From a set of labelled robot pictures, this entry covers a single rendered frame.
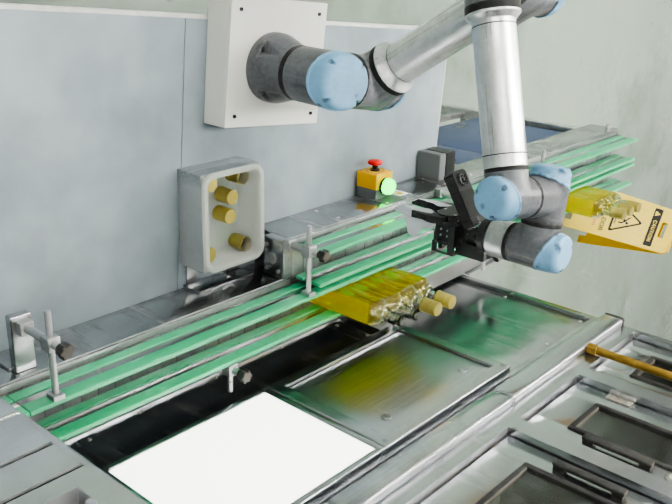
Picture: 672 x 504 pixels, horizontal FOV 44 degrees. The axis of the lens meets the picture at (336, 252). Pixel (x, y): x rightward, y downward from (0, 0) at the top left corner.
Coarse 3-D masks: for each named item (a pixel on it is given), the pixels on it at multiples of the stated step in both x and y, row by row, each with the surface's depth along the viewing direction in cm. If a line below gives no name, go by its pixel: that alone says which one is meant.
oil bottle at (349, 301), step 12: (348, 288) 199; (312, 300) 203; (324, 300) 200; (336, 300) 198; (348, 300) 195; (360, 300) 193; (372, 300) 193; (384, 300) 193; (348, 312) 196; (360, 312) 193; (372, 312) 191; (372, 324) 192
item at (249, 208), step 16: (208, 176) 175; (224, 176) 178; (256, 176) 187; (208, 192) 185; (240, 192) 191; (256, 192) 188; (208, 208) 177; (240, 208) 193; (256, 208) 190; (208, 224) 178; (224, 224) 192; (240, 224) 194; (256, 224) 191; (208, 240) 179; (224, 240) 193; (256, 240) 193; (208, 256) 180; (224, 256) 189; (240, 256) 190; (256, 256) 192
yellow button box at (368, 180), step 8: (368, 168) 227; (360, 176) 225; (368, 176) 223; (376, 176) 221; (384, 176) 224; (360, 184) 225; (368, 184) 224; (376, 184) 222; (360, 192) 226; (368, 192) 224; (376, 192) 223
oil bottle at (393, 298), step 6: (354, 282) 203; (360, 282) 203; (366, 282) 203; (360, 288) 200; (366, 288) 200; (372, 288) 200; (378, 288) 200; (384, 288) 200; (378, 294) 197; (384, 294) 197; (390, 294) 197; (396, 294) 197; (390, 300) 195; (396, 300) 195; (402, 300) 197; (390, 306) 195; (396, 306) 195
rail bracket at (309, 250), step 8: (288, 240) 190; (296, 240) 191; (288, 248) 190; (296, 248) 189; (304, 248) 187; (312, 248) 186; (304, 256) 187; (312, 256) 187; (320, 256) 184; (328, 256) 184
